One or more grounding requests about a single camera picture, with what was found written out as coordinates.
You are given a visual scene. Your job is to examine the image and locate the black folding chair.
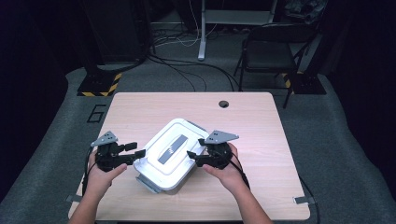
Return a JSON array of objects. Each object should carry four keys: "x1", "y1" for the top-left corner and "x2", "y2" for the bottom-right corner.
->
[{"x1": 233, "y1": 21, "x2": 319, "y2": 110}]

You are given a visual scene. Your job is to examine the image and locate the white desk frame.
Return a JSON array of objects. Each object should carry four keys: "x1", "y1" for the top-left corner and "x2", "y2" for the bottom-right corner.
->
[{"x1": 197, "y1": 0, "x2": 278, "y2": 62}]

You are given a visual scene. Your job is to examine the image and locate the person's left hand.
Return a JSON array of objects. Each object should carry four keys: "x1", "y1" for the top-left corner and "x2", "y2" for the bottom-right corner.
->
[{"x1": 84, "y1": 150, "x2": 128, "y2": 198}]

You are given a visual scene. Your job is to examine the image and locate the right hand-held gripper cable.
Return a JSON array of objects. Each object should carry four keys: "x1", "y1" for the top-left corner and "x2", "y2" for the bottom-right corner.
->
[{"x1": 229, "y1": 151, "x2": 321, "y2": 224}]

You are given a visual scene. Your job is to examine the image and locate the white storage box lid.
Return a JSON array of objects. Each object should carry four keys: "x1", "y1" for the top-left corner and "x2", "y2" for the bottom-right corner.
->
[{"x1": 134, "y1": 118, "x2": 210, "y2": 191}]

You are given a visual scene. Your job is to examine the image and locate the person's right hand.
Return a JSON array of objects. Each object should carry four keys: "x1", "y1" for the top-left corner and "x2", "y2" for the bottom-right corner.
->
[{"x1": 202, "y1": 142, "x2": 250, "y2": 194}]

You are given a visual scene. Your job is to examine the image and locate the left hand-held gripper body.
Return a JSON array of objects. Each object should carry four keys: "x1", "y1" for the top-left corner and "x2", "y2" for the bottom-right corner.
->
[{"x1": 90, "y1": 131, "x2": 126, "y2": 173}]

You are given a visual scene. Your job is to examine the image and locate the grey cluttered equipment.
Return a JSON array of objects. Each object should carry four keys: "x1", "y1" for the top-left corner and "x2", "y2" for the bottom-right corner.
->
[{"x1": 283, "y1": 0, "x2": 329, "y2": 25}]

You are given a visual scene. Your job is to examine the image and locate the left hand-held gripper cable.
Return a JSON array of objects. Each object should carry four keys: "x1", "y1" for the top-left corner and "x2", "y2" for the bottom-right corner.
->
[{"x1": 81, "y1": 147, "x2": 98, "y2": 198}]

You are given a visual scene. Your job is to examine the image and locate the black floor cable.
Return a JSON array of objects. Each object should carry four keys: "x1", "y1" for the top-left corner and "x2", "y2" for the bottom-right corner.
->
[
  {"x1": 148, "y1": 55, "x2": 241, "y2": 92},
  {"x1": 148, "y1": 55, "x2": 208, "y2": 92}
]

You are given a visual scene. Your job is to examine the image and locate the clear brown storage box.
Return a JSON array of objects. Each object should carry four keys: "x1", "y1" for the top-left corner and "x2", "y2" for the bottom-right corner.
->
[{"x1": 134, "y1": 119, "x2": 210, "y2": 195}]

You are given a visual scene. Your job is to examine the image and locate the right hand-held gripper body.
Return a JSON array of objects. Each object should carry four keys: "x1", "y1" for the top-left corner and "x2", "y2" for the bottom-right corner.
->
[{"x1": 201, "y1": 130, "x2": 240, "y2": 171}]

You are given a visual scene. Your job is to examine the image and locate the hand-held gripper cable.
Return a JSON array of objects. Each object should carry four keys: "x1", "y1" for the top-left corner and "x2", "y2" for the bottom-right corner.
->
[
  {"x1": 81, "y1": 147, "x2": 98, "y2": 198},
  {"x1": 229, "y1": 151, "x2": 321, "y2": 224}
]

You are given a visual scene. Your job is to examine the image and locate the white floor cable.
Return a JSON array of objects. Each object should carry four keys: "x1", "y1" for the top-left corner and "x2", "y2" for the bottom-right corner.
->
[{"x1": 153, "y1": 0, "x2": 219, "y2": 49}]

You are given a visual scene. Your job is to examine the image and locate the black yellow striped stand base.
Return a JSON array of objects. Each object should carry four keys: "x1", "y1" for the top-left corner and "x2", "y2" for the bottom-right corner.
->
[
  {"x1": 77, "y1": 63, "x2": 123, "y2": 97},
  {"x1": 281, "y1": 71, "x2": 328, "y2": 95}
]

